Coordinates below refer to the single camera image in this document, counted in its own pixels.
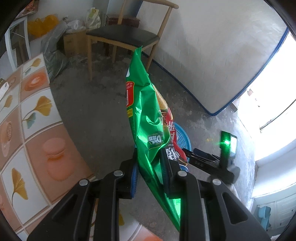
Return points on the yellow plastic bag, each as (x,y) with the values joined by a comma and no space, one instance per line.
(39,27)

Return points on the gold snack packet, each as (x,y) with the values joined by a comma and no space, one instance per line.
(4,86)

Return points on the wooden chair black seat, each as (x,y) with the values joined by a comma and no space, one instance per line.
(127,37)

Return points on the cardboard box on floor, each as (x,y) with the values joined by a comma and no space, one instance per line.
(75,44)

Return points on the red snack wrapper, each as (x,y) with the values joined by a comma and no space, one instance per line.
(168,122)

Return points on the grey plastic bag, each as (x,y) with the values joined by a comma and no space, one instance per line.
(55,60)

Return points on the green chip bag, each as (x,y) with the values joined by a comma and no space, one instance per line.
(149,134)

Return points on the white mattress blue edge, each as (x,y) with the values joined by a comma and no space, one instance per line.
(215,49)

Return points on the white side table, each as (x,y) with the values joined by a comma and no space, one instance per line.
(11,38)

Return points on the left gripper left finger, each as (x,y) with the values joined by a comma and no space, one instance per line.
(89,204)

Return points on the blue mesh trash basket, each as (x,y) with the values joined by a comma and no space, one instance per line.
(181,141)

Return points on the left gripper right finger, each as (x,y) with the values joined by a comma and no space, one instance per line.
(209,210)

